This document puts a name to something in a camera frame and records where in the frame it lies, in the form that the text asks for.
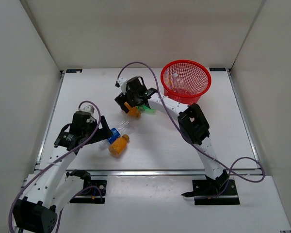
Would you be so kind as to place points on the aluminium front table rail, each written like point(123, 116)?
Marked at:
point(146, 172)

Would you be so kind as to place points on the large clear plastic bottle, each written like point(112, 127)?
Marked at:
point(179, 85)

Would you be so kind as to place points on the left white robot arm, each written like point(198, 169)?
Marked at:
point(38, 206)

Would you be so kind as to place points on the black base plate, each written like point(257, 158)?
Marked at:
point(204, 193)
point(93, 195)

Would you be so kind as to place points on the right dark corner label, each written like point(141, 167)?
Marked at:
point(217, 69)

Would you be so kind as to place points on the orange juice bottle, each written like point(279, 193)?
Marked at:
point(117, 147)
point(133, 111)

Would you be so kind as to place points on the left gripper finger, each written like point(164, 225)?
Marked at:
point(105, 130)
point(100, 137)

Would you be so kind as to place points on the blue label clear bottle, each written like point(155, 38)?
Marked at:
point(117, 131)

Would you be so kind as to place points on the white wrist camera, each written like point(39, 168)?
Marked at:
point(88, 109)
point(122, 84)

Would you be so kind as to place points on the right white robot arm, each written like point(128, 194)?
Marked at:
point(191, 123)

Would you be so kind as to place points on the green plastic bottle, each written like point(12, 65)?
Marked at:
point(153, 112)

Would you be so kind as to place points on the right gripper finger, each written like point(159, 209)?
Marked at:
point(121, 99)
point(144, 109)

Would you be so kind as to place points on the red mesh plastic bin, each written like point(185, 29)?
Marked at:
point(196, 76)

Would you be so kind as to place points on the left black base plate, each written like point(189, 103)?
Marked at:
point(93, 195)

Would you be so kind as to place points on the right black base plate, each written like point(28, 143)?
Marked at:
point(204, 193)

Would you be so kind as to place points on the dark corner label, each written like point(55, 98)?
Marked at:
point(73, 71)
point(217, 69)

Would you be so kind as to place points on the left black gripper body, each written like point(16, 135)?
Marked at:
point(89, 131)

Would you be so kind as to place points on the left dark corner label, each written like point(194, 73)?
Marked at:
point(73, 71)

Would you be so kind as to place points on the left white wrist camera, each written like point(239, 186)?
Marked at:
point(88, 109)

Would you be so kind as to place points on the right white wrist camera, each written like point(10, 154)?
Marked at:
point(122, 84)

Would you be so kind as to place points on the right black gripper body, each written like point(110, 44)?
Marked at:
point(132, 97)

